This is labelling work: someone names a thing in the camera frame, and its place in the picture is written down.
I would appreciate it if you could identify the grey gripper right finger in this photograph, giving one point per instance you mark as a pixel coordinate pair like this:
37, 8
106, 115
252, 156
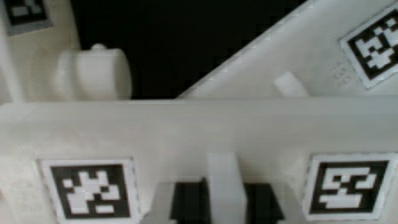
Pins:
273, 206

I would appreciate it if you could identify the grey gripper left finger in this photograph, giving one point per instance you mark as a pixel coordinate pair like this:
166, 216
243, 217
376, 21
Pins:
181, 205

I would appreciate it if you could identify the white door panel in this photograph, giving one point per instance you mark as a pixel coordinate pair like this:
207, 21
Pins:
323, 56
92, 151

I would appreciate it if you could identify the white cabinet body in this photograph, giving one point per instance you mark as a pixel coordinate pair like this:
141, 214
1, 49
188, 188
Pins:
53, 70

